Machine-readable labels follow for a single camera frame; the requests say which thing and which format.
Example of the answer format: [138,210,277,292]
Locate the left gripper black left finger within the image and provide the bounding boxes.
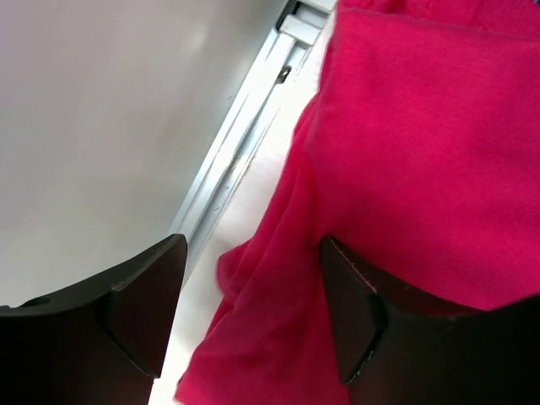
[1,234,187,404]

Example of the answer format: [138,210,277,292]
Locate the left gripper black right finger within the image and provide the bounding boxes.
[320,237,539,404]

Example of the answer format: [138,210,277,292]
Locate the crimson red t-shirt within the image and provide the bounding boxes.
[175,1,539,404]

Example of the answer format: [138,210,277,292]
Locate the aluminium left side rail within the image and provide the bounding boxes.
[170,1,336,273]

